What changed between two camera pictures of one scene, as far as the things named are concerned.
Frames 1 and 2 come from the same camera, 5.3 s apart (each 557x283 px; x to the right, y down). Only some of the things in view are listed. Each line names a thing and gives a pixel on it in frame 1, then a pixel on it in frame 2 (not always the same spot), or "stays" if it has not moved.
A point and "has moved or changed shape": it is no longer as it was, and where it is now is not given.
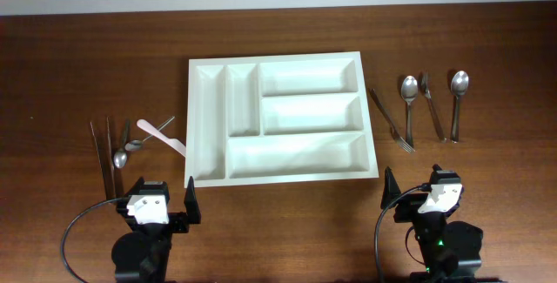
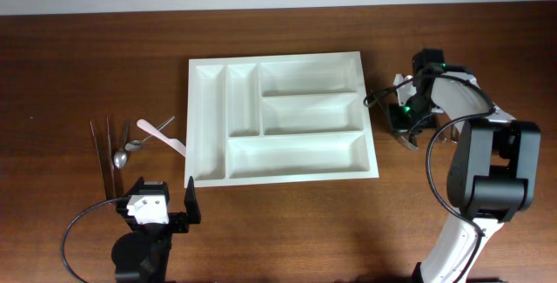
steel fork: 425,81 has moved or changed shape
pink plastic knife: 174,143 stays
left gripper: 180,219 stays
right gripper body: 408,204 -> 415,115
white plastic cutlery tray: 278,118 stays
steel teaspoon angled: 137,145 stays
